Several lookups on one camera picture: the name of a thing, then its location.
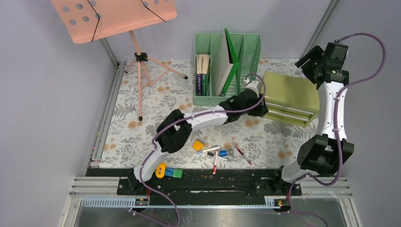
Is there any black white marker pen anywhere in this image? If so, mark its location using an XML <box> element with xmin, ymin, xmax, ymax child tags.
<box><xmin>207</xmin><ymin>151</ymin><xmax>229</xmax><ymax>162</ymax></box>

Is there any red white marker pen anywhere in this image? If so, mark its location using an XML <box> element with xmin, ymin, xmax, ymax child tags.
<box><xmin>212</xmin><ymin>150</ymin><xmax>218</xmax><ymax>175</ymax></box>

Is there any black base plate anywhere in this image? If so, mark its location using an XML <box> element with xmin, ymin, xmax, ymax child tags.
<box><xmin>86</xmin><ymin>168</ymin><xmax>291</xmax><ymax>207</ymax></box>

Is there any purple paperback book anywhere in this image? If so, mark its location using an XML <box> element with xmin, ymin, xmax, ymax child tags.
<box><xmin>196</xmin><ymin>54</ymin><xmax>202</xmax><ymax>96</ymax></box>

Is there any aluminium frame rail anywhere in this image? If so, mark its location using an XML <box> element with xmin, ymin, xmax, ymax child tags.
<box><xmin>67</xmin><ymin>61</ymin><xmax>126</xmax><ymax>209</ymax></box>

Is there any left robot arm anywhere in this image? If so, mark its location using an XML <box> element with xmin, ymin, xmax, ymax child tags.
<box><xmin>127</xmin><ymin>88</ymin><xmax>268</xmax><ymax>194</ymax></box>

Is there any treehouse paperback book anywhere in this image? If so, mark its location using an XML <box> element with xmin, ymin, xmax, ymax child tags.
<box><xmin>201</xmin><ymin>54</ymin><xmax>210</xmax><ymax>96</ymax></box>

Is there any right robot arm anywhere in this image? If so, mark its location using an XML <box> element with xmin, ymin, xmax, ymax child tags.
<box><xmin>271</xmin><ymin>43</ymin><xmax>354</xmax><ymax>195</ymax></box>

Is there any yellow grey eraser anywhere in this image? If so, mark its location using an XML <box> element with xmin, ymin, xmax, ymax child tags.
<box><xmin>192</xmin><ymin>139</ymin><xmax>205</xmax><ymax>151</ymax></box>

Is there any green file organizer rack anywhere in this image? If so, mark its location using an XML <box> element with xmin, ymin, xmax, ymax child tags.
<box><xmin>193</xmin><ymin>33</ymin><xmax>262</xmax><ymax>106</ymax></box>

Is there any yellow blue green toy block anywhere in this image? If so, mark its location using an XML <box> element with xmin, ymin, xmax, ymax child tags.
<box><xmin>155</xmin><ymin>163</ymin><xmax>183</xmax><ymax>178</ymax></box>

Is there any olive green drawer box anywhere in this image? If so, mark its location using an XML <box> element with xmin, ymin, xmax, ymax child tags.
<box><xmin>264</xmin><ymin>72</ymin><xmax>320</xmax><ymax>127</ymax></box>

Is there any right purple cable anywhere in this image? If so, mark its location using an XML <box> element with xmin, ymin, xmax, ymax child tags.
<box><xmin>287</xmin><ymin>33</ymin><xmax>387</xmax><ymax>227</ymax></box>

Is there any pink music stand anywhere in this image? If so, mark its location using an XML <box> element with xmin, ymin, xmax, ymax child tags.
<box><xmin>50</xmin><ymin>0</ymin><xmax>189</xmax><ymax>122</ymax></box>

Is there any blue grey glue stick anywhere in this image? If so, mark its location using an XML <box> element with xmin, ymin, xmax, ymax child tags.
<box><xmin>218</xmin><ymin>149</ymin><xmax>234</xmax><ymax>157</ymax></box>

